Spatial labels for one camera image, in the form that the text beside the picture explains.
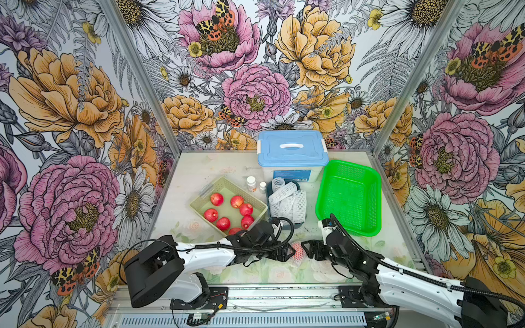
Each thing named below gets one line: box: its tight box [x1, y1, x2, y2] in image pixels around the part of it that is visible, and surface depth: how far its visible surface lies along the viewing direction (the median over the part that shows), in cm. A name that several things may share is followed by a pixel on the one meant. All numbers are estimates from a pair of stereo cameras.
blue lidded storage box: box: [257, 129, 330, 183], surface depth 101 cm
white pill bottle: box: [246, 175, 258, 193], surface depth 103 cm
